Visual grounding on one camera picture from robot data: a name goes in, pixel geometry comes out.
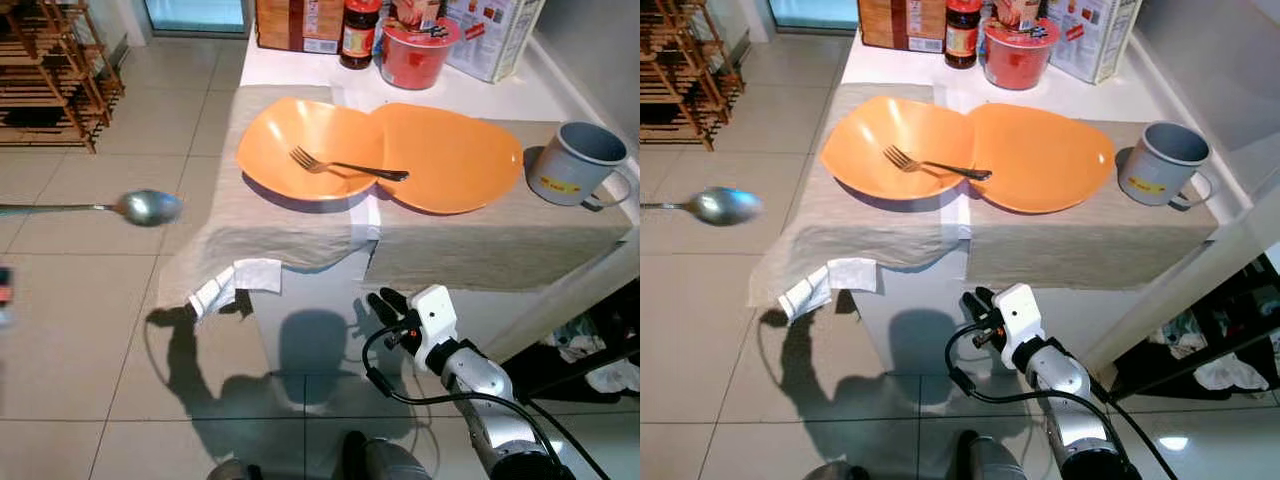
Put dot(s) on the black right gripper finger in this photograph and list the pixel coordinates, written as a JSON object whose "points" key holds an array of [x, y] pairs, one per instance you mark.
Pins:
{"points": [[380, 305], [990, 297], [398, 299], [972, 302]]}

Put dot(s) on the silver metal spoon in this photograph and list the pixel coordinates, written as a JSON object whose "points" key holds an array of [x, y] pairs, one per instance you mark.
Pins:
{"points": [[725, 205], [150, 207]]}

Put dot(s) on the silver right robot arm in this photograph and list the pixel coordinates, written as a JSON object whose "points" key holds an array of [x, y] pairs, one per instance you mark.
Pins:
{"points": [[1080, 400], [495, 400]]}

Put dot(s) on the beige woven placemat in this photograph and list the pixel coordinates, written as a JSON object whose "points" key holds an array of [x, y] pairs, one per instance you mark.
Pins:
{"points": [[260, 235], [1070, 245], [850, 235], [480, 245]]}

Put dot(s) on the grey robot leg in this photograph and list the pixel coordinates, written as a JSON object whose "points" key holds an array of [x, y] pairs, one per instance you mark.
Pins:
{"points": [[390, 462], [235, 470], [825, 471], [990, 462]]}

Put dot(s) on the white folded paper napkin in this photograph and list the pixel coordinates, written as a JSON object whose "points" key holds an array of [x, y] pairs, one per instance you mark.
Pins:
{"points": [[840, 275], [250, 275]]}

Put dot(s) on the silver metal fork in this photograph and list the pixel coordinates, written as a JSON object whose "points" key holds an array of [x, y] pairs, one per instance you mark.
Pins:
{"points": [[935, 165], [345, 165]]}

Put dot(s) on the orange plastic bowl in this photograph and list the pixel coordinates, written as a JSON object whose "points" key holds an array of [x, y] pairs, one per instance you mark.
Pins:
{"points": [[300, 125], [1045, 160], [890, 122], [455, 160]]}

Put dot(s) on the grey blue mug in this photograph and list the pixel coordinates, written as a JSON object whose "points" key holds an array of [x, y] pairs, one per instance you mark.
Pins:
{"points": [[1155, 175], [570, 175]]}

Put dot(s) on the white crumpled cloth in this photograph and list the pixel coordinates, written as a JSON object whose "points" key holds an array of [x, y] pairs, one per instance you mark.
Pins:
{"points": [[1230, 372], [615, 375]]}

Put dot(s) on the red instant noodle cup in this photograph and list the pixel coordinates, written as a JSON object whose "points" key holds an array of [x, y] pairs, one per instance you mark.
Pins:
{"points": [[1018, 60], [415, 60]]}

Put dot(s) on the dark sauce jar red lid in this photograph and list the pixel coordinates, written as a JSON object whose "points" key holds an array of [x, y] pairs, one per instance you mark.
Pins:
{"points": [[962, 40], [358, 40]]}

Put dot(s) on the white printed carton box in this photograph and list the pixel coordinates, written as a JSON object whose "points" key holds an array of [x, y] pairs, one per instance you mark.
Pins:
{"points": [[1095, 40], [495, 40]]}

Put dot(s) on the brown carton with label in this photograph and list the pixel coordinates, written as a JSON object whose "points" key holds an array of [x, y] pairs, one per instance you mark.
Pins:
{"points": [[295, 22], [895, 22]]}

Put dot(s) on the glass door pane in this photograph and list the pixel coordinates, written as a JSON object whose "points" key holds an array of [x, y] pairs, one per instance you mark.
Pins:
{"points": [[812, 12], [195, 12]]}

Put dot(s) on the wooden slatted shoe rack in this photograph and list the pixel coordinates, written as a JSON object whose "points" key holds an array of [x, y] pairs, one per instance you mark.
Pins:
{"points": [[55, 70], [690, 70]]}

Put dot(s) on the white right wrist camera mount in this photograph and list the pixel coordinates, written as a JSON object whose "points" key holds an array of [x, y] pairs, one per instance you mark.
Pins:
{"points": [[435, 318], [1020, 315]]}

